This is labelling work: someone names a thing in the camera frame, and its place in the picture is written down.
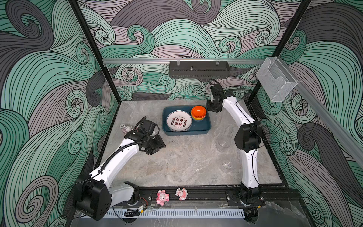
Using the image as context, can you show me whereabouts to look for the yellow shallow bowl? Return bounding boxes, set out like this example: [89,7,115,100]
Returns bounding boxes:
[192,116,205,122]

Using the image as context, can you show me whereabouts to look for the pink white toy on table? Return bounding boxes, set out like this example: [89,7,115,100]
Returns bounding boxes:
[120,124,133,134]

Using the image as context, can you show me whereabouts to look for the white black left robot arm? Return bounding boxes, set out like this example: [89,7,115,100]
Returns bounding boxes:
[73,117,166,220]

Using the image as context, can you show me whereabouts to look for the aluminium wall rail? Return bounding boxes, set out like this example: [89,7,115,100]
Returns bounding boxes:
[102,58,266,65]

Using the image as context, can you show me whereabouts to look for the clear plastic cup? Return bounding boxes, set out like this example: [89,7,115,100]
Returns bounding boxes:
[216,137,231,152]
[222,158,236,171]

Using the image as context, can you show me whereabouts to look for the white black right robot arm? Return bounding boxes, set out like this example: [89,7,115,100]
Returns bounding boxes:
[206,79,262,199]

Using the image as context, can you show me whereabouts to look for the black left rear frame post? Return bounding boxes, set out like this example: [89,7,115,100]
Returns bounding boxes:
[69,0,122,105]

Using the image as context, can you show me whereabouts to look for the teal plastic bin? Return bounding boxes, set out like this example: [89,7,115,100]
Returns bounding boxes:
[162,105,211,136]

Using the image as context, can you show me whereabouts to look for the pink white small figure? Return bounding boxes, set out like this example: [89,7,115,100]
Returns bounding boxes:
[175,188,188,201]

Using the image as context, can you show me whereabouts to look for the clear acrylic wall holder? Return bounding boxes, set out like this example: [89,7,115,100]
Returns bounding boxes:
[256,57,297,103]

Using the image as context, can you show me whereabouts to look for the black perforated wall tray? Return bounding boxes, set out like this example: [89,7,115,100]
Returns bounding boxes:
[169,60,231,80]

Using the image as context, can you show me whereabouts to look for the orange shallow bowl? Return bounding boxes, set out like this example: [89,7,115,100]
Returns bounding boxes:
[191,106,207,118]

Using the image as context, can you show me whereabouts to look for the white plate red green circles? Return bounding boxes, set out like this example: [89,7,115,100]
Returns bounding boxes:
[166,110,192,132]

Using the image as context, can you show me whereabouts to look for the white slotted cable duct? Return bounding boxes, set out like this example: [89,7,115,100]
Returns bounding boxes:
[104,208,246,219]

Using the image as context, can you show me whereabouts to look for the black right rear frame post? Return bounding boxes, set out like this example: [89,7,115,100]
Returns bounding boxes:
[248,1,311,103]

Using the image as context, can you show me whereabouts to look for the black frame post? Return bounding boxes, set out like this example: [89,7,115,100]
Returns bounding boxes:
[69,0,122,105]
[248,1,311,103]

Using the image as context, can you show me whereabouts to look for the pink plush pig figure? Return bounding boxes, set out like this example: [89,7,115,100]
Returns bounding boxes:
[156,190,170,206]

